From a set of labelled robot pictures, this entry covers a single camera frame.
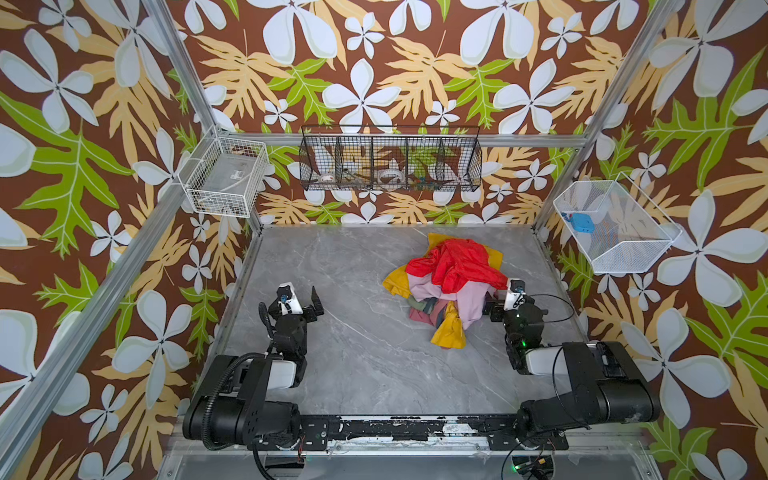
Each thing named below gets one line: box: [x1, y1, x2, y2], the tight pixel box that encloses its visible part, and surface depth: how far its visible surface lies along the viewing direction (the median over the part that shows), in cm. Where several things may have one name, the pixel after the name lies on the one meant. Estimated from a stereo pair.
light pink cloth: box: [407, 273, 497, 330], surface depth 88 cm
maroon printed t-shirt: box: [407, 296, 449, 328], surface depth 94 cm
